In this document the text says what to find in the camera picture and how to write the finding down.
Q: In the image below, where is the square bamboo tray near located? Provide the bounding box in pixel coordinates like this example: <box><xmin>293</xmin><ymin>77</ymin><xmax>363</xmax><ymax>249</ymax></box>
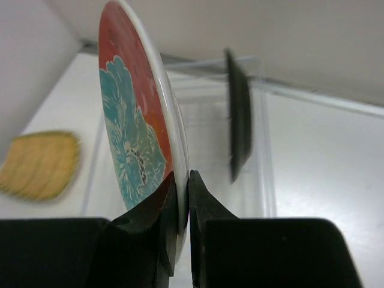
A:
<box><xmin>1</xmin><ymin>130</ymin><xmax>82</xmax><ymax>202</ymax></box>

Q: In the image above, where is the brown rimmed cream plate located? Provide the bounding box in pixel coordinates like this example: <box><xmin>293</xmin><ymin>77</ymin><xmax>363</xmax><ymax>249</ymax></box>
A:
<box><xmin>225</xmin><ymin>48</ymin><xmax>253</xmax><ymax>183</ymax></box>

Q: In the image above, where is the red teal floral plate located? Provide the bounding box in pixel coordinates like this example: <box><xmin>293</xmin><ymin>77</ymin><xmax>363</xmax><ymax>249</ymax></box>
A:
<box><xmin>98</xmin><ymin>1</ymin><xmax>189</xmax><ymax>255</ymax></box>

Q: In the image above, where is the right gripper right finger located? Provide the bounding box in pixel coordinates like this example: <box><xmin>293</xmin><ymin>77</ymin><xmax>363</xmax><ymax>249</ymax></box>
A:
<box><xmin>188</xmin><ymin>170</ymin><xmax>362</xmax><ymax>287</ymax></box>

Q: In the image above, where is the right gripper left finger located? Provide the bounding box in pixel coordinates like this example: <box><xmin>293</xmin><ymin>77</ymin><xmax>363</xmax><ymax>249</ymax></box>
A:
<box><xmin>1</xmin><ymin>174</ymin><xmax>177</xmax><ymax>287</ymax></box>

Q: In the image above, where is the white wire dish rack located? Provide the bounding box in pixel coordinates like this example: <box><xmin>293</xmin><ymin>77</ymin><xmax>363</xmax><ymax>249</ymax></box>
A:
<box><xmin>82</xmin><ymin>53</ymin><xmax>384</xmax><ymax>220</ymax></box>

